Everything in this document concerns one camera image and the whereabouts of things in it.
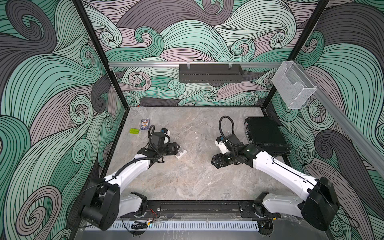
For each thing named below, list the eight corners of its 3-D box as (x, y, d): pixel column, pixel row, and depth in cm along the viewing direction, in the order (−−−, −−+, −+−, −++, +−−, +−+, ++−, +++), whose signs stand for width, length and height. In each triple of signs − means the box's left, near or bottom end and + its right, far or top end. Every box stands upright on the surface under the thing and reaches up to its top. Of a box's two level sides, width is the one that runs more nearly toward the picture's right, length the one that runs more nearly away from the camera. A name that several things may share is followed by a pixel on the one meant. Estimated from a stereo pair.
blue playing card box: (141, 130, 108) (140, 128, 106) (141, 120, 114) (141, 119, 112) (149, 129, 109) (148, 127, 107) (149, 119, 114) (148, 118, 113)
